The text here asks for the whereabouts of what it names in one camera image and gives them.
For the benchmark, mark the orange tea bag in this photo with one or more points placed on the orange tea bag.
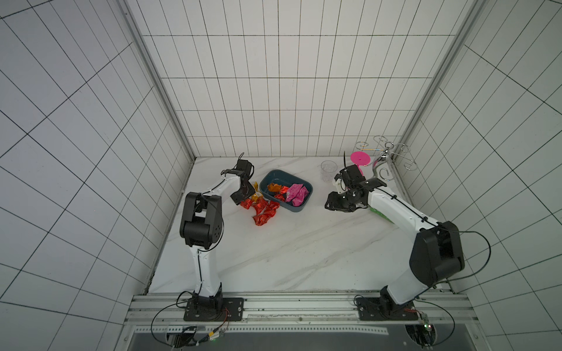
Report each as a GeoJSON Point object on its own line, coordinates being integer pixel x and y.
{"type": "Point", "coordinates": [274, 188]}

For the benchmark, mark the pink tea bag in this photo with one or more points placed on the pink tea bag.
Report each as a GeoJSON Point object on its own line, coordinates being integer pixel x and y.
{"type": "Point", "coordinates": [293, 189]}
{"type": "Point", "coordinates": [300, 196]}

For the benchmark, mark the teal plastic storage box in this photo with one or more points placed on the teal plastic storage box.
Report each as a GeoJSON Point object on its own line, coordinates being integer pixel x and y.
{"type": "Point", "coordinates": [285, 179]}

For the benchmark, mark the chrome glass holder stand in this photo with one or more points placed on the chrome glass holder stand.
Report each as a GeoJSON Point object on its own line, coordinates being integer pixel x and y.
{"type": "Point", "coordinates": [386, 156]}

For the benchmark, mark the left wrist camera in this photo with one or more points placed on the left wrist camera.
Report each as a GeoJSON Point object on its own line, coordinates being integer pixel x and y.
{"type": "Point", "coordinates": [245, 168]}

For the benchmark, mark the aluminium mounting rail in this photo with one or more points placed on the aluminium mounting rail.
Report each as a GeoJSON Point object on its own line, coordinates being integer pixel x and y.
{"type": "Point", "coordinates": [332, 320]}

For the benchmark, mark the yellow tea bag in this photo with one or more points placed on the yellow tea bag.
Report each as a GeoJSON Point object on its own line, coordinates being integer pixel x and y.
{"type": "Point", "coordinates": [257, 197]}

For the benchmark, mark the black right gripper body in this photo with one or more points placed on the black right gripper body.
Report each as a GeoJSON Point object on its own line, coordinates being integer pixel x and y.
{"type": "Point", "coordinates": [343, 200]}

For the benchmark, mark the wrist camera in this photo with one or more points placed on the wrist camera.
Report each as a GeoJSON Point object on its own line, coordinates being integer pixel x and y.
{"type": "Point", "coordinates": [245, 168]}
{"type": "Point", "coordinates": [349, 177]}

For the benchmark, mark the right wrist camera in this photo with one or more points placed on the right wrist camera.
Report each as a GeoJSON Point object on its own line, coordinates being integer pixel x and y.
{"type": "Point", "coordinates": [349, 177]}

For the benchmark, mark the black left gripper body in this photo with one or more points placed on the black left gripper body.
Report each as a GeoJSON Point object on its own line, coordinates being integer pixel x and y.
{"type": "Point", "coordinates": [244, 193]}

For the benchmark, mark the pink tea bag front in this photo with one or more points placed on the pink tea bag front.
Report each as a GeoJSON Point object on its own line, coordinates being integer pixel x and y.
{"type": "Point", "coordinates": [300, 196]}

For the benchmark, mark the red tea bag pile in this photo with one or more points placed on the red tea bag pile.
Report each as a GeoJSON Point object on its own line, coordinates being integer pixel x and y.
{"type": "Point", "coordinates": [263, 218]}
{"type": "Point", "coordinates": [263, 206]}

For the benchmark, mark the pink plastic goblet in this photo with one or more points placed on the pink plastic goblet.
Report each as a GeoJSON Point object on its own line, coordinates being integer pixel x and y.
{"type": "Point", "coordinates": [361, 160]}

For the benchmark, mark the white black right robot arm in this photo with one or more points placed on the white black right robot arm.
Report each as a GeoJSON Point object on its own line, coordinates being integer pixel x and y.
{"type": "Point", "coordinates": [436, 253]}

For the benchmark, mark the green snack packet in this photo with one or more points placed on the green snack packet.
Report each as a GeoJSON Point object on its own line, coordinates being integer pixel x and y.
{"type": "Point", "coordinates": [377, 212]}

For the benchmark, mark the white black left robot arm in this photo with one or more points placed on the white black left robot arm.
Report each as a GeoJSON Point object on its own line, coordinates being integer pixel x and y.
{"type": "Point", "coordinates": [202, 228]}

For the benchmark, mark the clear plastic cup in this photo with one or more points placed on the clear plastic cup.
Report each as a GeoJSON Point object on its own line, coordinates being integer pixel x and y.
{"type": "Point", "coordinates": [329, 170]}

